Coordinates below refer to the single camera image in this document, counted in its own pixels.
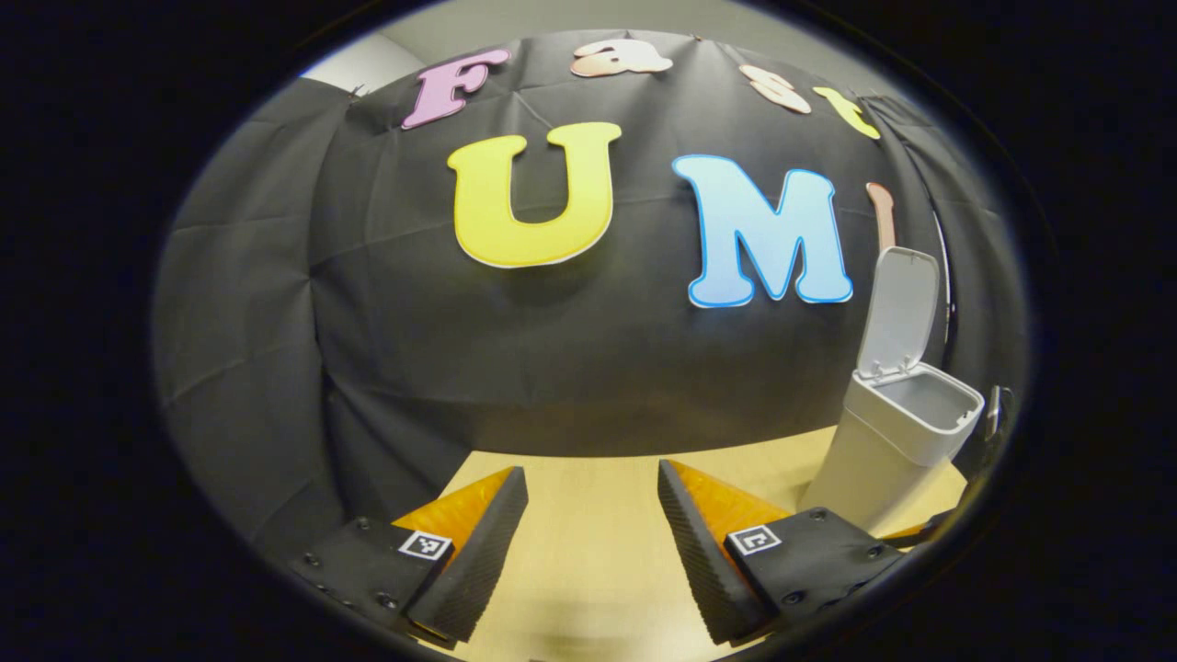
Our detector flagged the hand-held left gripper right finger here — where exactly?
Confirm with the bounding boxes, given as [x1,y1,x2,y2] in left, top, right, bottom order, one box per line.
[657,460,911,646]

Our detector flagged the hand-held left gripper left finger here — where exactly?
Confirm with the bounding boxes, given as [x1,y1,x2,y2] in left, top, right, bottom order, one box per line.
[287,466,530,652]

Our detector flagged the white desktop garbage bin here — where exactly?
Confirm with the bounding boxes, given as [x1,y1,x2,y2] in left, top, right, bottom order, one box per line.
[798,246,986,539]

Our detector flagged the wooden desktop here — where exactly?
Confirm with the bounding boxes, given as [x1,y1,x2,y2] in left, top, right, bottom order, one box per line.
[441,425,969,662]

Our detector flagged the black backdrop cloth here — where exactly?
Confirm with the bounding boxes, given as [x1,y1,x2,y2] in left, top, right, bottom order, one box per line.
[152,28,1026,562]

